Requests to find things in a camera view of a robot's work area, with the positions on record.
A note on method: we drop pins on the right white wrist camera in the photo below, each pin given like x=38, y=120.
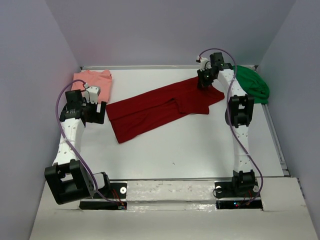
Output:
x=204, y=63

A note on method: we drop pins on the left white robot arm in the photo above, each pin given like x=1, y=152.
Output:
x=69, y=178

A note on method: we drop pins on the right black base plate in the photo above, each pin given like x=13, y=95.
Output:
x=228, y=199

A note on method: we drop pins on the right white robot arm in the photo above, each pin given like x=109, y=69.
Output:
x=238, y=116

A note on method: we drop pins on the folded pink t shirt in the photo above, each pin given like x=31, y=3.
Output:
x=102, y=79

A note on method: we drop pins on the aluminium table frame rail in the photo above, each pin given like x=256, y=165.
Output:
x=138, y=67

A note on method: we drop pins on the red t shirt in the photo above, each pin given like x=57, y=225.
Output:
x=137, y=115

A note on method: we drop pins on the white front cover board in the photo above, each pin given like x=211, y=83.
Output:
x=180, y=210

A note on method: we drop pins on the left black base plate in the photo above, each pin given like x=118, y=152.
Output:
x=116, y=195

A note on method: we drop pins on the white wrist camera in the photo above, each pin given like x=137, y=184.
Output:
x=204, y=63
x=91, y=94

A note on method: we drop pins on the green t shirt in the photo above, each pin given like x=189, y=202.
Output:
x=253, y=84

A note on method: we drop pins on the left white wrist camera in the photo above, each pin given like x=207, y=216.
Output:
x=91, y=94

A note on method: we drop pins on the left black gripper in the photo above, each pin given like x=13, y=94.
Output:
x=96, y=117

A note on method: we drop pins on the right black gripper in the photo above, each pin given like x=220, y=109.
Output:
x=201, y=82

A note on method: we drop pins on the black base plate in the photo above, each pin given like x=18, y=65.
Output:
x=228, y=199
x=116, y=195

